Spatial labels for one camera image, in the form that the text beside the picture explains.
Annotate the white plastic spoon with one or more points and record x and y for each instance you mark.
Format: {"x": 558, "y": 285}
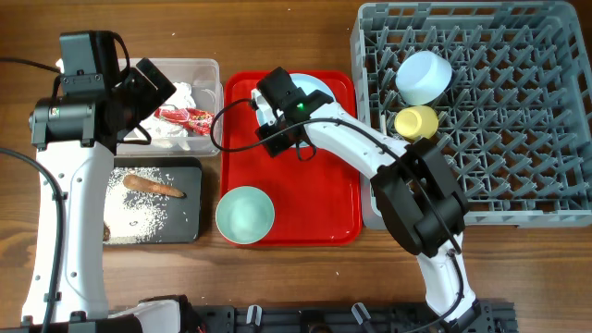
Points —
{"x": 383, "y": 124}

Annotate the grey plastic dishwasher rack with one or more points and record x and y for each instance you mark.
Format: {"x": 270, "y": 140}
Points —
{"x": 515, "y": 121}

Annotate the red plastic serving tray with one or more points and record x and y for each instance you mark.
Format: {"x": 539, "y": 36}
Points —
{"x": 317, "y": 203}

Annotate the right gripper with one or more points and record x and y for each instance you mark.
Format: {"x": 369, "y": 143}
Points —
{"x": 265, "y": 134}

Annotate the white paper napkin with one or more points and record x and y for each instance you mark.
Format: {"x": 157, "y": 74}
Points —
{"x": 166, "y": 135}

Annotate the brown food stick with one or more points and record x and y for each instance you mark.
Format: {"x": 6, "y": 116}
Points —
{"x": 137, "y": 183}

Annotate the spilled white rice pile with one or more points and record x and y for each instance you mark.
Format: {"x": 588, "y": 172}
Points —
{"x": 134, "y": 217}

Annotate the black rectangular waste tray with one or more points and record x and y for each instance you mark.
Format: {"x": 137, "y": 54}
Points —
{"x": 183, "y": 226}

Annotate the light blue shallow bowl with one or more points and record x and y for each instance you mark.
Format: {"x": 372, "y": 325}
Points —
{"x": 423, "y": 77}

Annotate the light blue plate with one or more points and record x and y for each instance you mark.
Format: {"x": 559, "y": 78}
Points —
{"x": 310, "y": 83}

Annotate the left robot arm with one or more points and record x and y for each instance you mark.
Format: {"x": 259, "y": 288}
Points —
{"x": 67, "y": 291}

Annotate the red snack wrapper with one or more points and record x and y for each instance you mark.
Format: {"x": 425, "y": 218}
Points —
{"x": 193, "y": 119}

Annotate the yellow plastic cup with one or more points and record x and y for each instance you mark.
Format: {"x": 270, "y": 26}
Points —
{"x": 416, "y": 122}

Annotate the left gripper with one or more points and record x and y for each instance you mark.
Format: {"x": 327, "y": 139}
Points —
{"x": 150, "y": 97}

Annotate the small brown food piece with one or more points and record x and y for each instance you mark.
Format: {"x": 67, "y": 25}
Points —
{"x": 106, "y": 234}

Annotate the clear plastic storage bin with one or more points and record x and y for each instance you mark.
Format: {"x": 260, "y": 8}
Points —
{"x": 203, "y": 75}

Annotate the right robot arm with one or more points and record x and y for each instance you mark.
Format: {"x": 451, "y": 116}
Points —
{"x": 420, "y": 201}

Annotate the green bowl with food scraps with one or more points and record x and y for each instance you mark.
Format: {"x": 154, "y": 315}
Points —
{"x": 245, "y": 215}

